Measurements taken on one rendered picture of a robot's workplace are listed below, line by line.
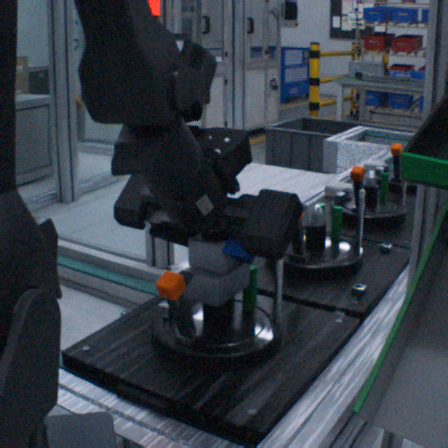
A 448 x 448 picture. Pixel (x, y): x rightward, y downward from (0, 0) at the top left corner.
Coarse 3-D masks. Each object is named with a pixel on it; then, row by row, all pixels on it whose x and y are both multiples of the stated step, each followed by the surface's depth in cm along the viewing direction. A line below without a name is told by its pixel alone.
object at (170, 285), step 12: (168, 276) 54; (180, 276) 54; (192, 276) 56; (168, 288) 53; (180, 288) 54; (168, 300) 55; (180, 300) 55; (180, 312) 55; (180, 324) 57; (192, 324) 57; (192, 336) 57
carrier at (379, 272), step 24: (360, 192) 80; (312, 216) 81; (336, 216) 84; (360, 216) 81; (312, 240) 81; (336, 240) 85; (360, 240) 82; (264, 264) 83; (288, 264) 78; (312, 264) 77; (336, 264) 77; (360, 264) 80; (384, 264) 82; (264, 288) 75; (288, 288) 75; (312, 288) 75; (336, 288) 75; (384, 288) 75; (360, 312) 68
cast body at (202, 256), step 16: (192, 240) 59; (208, 240) 58; (224, 240) 58; (192, 256) 59; (208, 256) 58; (224, 256) 57; (192, 272) 59; (208, 272) 59; (224, 272) 58; (240, 272) 61; (192, 288) 59; (208, 288) 58; (224, 288) 58; (240, 288) 61; (208, 304) 58
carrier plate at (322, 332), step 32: (128, 320) 67; (288, 320) 67; (320, 320) 67; (352, 320) 66; (64, 352) 59; (96, 352) 60; (128, 352) 60; (288, 352) 60; (320, 352) 60; (128, 384) 55; (160, 384) 54; (192, 384) 55; (224, 384) 55; (256, 384) 55; (288, 384) 54; (192, 416) 52; (224, 416) 50; (256, 416) 50
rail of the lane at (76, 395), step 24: (72, 384) 56; (120, 384) 54; (72, 408) 52; (96, 408) 52; (120, 408) 52; (144, 408) 52; (168, 408) 52; (120, 432) 49; (144, 432) 49; (168, 432) 49; (192, 432) 49
